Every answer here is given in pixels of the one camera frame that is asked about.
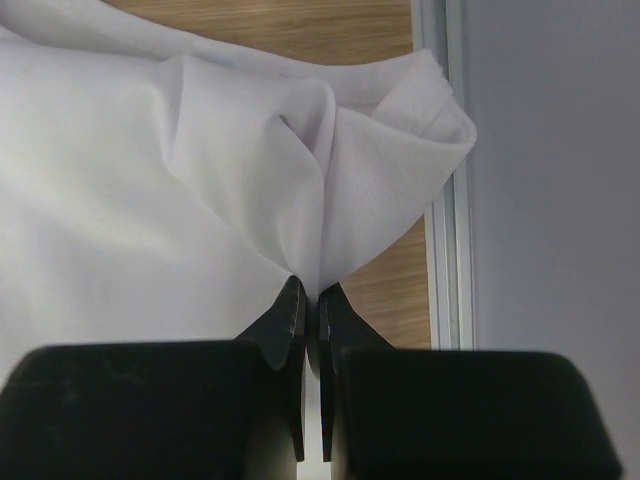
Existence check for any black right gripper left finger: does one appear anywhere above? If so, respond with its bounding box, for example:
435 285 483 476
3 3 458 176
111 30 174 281
235 276 307 462

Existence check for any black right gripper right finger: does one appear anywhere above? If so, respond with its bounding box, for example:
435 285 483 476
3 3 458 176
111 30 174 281
307 283 393 462

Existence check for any white t shirt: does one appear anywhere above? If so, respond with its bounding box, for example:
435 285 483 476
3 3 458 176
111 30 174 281
0 0 479 480

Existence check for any aluminium frame rail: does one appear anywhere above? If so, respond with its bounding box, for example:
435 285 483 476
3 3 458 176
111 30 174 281
411 0 474 350

